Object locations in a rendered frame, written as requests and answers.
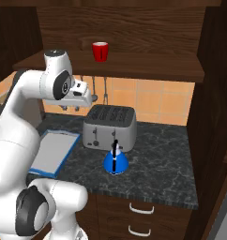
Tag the dark wood drawer front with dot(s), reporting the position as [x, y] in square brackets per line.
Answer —
[112, 229]
[118, 206]

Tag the grey toaster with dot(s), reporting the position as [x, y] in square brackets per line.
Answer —
[109, 129]

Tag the blue-rimmed grey tray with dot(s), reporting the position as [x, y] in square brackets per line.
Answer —
[54, 151]

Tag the red mug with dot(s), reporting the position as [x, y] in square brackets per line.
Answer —
[100, 51]

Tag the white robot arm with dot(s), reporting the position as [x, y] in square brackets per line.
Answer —
[15, 146]

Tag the hanging metal utensil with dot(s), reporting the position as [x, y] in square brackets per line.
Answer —
[105, 90]

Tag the hanging metal ladle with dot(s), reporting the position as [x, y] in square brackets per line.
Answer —
[94, 90]

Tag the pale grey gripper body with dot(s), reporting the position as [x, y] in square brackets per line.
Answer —
[78, 101]

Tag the dark wood cabinet door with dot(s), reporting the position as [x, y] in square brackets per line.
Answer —
[214, 78]
[18, 40]

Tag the dark wood open cabinet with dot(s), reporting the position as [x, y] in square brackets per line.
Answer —
[134, 37]

